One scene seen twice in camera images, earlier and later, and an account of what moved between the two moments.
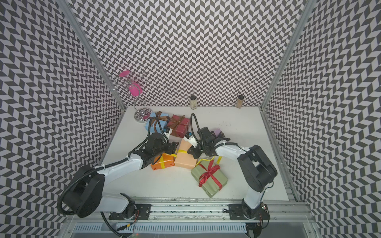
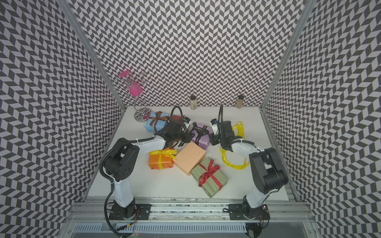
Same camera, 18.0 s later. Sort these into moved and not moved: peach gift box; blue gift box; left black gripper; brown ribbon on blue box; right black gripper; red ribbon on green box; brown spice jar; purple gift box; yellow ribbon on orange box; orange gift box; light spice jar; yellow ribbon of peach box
Moved: right black gripper; left black gripper; peach gift box; yellow ribbon of peach box; purple gift box
Not moved: yellow ribbon on orange box; brown spice jar; blue gift box; light spice jar; brown ribbon on blue box; orange gift box; red ribbon on green box
